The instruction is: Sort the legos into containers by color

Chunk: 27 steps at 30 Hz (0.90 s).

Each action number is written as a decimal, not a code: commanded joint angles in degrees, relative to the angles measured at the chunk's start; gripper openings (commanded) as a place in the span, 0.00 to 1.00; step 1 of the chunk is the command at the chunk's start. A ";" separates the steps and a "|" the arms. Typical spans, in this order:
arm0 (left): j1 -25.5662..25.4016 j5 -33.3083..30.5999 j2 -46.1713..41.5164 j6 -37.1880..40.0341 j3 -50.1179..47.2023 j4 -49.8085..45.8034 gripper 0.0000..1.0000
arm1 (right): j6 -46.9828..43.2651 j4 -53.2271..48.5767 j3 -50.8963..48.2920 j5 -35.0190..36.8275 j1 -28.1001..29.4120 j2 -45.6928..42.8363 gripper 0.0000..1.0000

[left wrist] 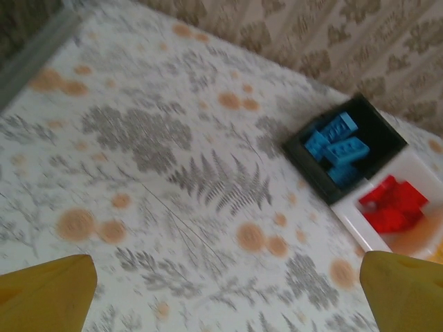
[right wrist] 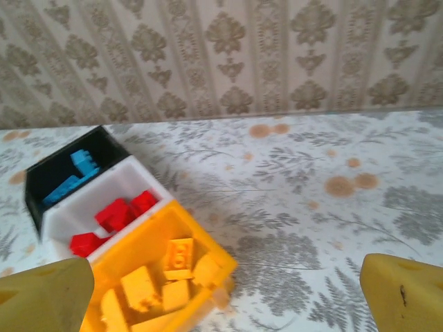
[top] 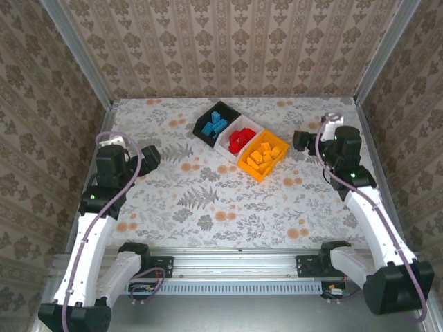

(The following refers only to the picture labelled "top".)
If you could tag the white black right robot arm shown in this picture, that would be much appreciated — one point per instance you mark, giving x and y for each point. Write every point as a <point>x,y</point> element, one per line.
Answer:
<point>380,231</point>

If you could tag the black plastic bin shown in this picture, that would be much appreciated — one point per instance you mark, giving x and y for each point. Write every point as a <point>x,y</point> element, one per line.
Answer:
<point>206,138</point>

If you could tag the yellow plastic bin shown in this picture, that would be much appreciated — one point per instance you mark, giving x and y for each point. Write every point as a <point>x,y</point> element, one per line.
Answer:
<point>252,173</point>

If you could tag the white plastic bin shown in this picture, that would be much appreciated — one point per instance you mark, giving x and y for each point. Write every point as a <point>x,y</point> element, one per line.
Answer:
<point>223,148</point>

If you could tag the floral patterned table cover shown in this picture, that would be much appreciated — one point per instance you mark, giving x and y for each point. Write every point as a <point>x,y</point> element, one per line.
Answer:
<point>242,240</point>

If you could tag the small electronics connector board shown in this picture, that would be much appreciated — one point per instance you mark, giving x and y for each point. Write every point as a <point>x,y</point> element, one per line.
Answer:
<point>334,291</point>
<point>145,288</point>

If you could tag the wide aluminium base beam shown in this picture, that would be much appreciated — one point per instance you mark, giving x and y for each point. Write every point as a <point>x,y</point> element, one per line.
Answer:
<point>235,263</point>

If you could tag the grey metal base panel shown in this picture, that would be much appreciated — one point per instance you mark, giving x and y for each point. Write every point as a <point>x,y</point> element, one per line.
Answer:
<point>225,314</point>

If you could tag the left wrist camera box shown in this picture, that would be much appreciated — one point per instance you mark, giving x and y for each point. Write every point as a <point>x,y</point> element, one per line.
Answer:
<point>114,141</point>

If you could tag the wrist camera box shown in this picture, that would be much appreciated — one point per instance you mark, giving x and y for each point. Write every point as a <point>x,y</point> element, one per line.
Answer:
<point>333,125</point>
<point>114,141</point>

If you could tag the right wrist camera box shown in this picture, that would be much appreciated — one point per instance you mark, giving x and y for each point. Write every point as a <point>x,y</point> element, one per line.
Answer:
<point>333,125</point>

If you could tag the aluminium table side rail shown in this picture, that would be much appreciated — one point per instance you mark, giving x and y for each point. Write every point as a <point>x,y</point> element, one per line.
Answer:
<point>106,121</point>
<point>361,112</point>

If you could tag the aluminium frame post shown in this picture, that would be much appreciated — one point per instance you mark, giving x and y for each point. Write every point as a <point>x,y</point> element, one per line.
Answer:
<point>79,52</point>
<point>385,52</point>

